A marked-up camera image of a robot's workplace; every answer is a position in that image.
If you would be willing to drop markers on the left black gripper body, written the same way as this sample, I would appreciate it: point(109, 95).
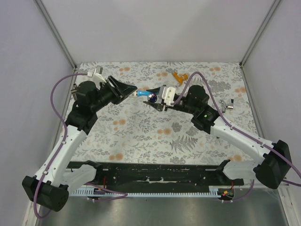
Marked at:
point(111, 93)

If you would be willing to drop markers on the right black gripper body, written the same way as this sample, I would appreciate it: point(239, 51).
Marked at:
point(165, 107)

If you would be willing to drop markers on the blue plastic faucet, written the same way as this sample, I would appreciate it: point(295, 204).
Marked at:
point(151, 96)

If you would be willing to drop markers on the white plastic elbow fitting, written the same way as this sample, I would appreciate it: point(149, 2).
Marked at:
point(135, 94)

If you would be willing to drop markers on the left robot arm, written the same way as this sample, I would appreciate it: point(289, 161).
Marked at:
point(50, 187)

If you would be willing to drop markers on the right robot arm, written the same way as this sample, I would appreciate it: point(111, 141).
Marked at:
point(269, 161)

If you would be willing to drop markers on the orange plastic faucet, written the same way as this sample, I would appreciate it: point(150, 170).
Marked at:
point(180, 77)

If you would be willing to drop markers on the floral patterned mat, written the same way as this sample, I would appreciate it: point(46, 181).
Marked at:
point(136, 133)

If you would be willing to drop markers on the dark metal faucet left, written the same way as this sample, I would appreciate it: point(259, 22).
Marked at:
point(74, 91)

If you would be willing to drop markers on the small chrome faucet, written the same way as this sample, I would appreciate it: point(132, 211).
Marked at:
point(226, 106)

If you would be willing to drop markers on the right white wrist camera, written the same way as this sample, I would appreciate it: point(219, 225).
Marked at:
point(168, 92)

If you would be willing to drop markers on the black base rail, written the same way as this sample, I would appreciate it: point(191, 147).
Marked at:
point(161, 178)

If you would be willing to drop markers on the left aluminium frame post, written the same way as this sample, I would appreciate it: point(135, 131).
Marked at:
point(50, 23)

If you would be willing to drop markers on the aluminium frame post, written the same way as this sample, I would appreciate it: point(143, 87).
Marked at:
point(264, 24)
point(50, 23)

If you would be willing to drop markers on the right aluminium frame post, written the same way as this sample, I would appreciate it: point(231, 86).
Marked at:
point(264, 24)

